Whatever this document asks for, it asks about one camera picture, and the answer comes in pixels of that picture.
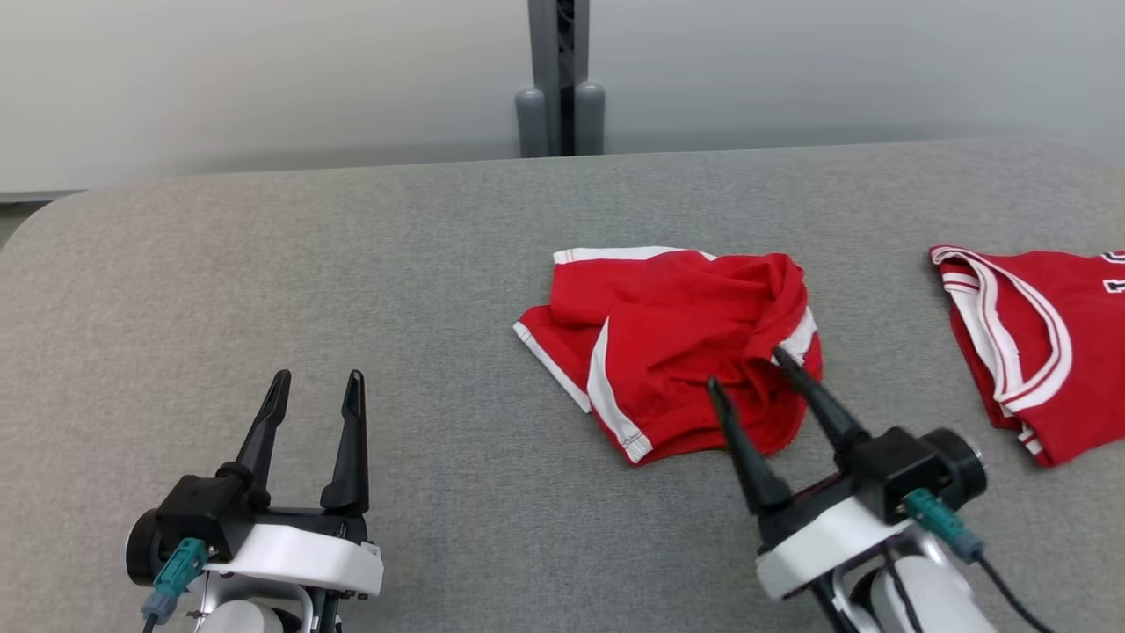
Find right black cable teal connector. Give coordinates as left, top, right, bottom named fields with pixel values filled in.
left=904, top=489, right=1060, bottom=633

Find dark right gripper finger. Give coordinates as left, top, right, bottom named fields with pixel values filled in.
left=706, top=377, right=794, bottom=518
left=772, top=346, right=873, bottom=467

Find black cable teal connector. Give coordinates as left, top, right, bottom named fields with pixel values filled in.
left=904, top=489, right=1060, bottom=633
left=141, top=538, right=210, bottom=633

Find red jersey white sleeves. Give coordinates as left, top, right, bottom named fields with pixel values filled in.
left=929, top=246, right=1125, bottom=469

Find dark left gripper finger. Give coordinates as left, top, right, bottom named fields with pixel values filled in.
left=215, top=368, right=293, bottom=513
left=318, top=369, right=372, bottom=518

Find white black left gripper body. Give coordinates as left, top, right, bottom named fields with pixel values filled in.
left=204, top=510, right=386, bottom=599

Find grey cylindrical post foot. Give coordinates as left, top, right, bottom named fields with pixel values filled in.
left=574, top=81, right=606, bottom=156
left=515, top=85, right=549, bottom=159

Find red shorts white stripes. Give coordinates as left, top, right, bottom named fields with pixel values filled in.
left=512, top=246, right=825, bottom=467

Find grey partition post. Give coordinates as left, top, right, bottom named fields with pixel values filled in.
left=527, top=0, right=592, bottom=157

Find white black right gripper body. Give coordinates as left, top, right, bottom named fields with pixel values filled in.
left=754, top=475, right=917, bottom=603

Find left black cable teal connector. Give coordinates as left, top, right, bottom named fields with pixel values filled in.
left=141, top=538, right=210, bottom=633

